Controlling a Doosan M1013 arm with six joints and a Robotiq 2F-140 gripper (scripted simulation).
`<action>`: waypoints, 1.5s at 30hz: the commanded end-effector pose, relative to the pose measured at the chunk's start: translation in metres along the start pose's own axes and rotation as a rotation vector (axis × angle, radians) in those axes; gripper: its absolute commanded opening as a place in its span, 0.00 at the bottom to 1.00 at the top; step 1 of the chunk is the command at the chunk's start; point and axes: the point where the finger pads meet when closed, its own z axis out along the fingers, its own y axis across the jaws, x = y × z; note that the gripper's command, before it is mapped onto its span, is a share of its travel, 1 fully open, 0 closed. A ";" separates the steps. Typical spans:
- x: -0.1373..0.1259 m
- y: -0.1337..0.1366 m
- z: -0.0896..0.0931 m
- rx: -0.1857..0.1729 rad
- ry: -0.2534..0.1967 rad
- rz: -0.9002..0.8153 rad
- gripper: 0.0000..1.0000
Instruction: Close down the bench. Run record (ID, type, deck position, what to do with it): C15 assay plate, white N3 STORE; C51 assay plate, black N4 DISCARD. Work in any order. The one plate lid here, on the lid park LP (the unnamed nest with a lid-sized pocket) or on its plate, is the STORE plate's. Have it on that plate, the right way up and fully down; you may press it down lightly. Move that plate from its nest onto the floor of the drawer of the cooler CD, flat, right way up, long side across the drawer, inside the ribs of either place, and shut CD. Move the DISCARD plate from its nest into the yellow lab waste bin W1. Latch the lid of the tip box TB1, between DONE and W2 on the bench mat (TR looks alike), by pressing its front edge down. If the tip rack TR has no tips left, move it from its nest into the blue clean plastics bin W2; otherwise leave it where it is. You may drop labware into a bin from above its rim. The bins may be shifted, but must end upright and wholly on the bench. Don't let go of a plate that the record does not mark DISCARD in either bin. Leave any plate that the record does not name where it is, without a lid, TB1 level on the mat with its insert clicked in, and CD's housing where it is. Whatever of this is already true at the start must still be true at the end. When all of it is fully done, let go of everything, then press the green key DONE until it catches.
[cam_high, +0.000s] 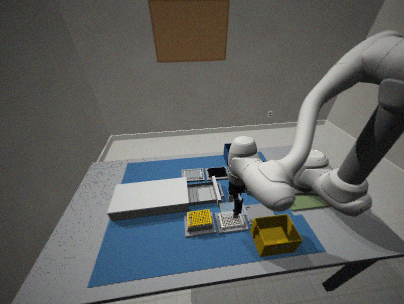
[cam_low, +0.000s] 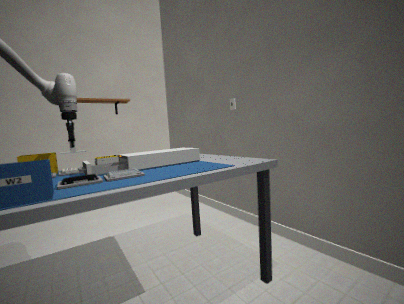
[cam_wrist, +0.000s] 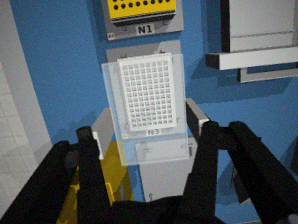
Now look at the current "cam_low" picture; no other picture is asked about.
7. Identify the black assay plate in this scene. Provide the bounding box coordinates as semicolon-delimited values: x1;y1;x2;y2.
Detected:
62;174;98;185

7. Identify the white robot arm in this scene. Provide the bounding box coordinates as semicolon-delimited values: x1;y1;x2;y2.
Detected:
0;39;77;112

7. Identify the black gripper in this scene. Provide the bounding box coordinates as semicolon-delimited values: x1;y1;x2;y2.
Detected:
61;112;77;153

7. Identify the blue bench mat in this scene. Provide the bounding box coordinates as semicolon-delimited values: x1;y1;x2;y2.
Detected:
0;161;235;211

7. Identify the yellow bin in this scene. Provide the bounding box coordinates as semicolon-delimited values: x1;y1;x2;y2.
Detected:
17;152;58;174

